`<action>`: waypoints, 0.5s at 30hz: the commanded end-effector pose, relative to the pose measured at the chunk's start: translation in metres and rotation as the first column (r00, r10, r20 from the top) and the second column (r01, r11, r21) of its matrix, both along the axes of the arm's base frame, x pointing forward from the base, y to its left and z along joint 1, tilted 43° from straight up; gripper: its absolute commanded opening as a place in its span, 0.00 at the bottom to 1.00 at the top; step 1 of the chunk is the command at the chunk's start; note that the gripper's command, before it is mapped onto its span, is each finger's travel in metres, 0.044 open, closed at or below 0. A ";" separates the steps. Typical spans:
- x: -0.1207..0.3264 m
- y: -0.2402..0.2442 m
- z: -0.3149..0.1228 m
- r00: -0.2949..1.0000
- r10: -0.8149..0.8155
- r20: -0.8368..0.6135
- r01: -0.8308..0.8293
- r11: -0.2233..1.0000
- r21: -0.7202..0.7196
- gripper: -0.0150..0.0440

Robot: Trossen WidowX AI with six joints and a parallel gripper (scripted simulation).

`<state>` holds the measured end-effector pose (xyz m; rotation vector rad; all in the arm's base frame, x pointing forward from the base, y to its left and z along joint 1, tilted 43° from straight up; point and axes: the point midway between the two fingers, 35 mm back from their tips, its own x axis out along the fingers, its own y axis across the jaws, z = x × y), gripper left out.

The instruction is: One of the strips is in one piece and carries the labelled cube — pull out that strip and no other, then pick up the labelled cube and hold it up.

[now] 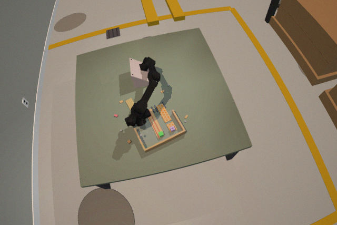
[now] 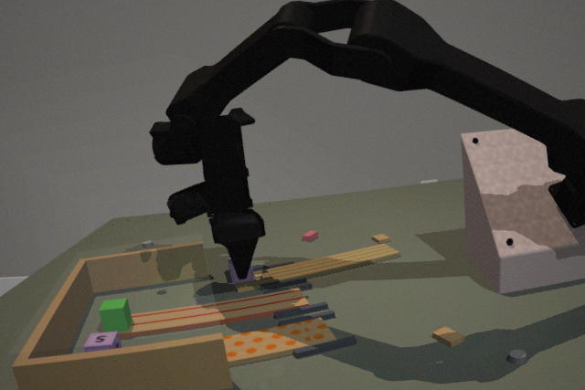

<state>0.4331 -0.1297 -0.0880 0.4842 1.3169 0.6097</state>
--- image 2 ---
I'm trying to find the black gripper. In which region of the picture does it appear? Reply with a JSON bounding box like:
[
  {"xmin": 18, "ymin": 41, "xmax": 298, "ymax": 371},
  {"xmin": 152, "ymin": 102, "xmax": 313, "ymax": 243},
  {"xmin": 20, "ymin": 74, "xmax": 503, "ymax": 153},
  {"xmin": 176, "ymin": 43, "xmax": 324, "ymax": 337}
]
[{"xmin": 202, "ymin": 159, "xmax": 265, "ymax": 279}]

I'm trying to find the small tan flat block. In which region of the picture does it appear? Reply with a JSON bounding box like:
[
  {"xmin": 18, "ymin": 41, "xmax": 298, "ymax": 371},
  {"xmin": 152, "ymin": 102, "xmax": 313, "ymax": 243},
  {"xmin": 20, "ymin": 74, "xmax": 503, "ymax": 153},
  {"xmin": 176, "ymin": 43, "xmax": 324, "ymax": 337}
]
[{"xmin": 371, "ymin": 234, "xmax": 390, "ymax": 244}]

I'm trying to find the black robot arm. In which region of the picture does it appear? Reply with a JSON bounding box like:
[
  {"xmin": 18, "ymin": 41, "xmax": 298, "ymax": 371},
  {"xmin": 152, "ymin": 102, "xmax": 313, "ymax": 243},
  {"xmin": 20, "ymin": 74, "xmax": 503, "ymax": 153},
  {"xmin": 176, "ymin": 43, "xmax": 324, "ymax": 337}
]
[{"xmin": 149, "ymin": 0, "xmax": 585, "ymax": 228}]

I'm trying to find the purple labelled cube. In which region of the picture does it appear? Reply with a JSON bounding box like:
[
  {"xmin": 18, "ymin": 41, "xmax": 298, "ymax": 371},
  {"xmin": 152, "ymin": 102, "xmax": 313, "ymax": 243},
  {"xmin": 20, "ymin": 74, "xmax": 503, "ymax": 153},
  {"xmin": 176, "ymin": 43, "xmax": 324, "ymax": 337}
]
[{"xmin": 229, "ymin": 257, "xmax": 254, "ymax": 284}]

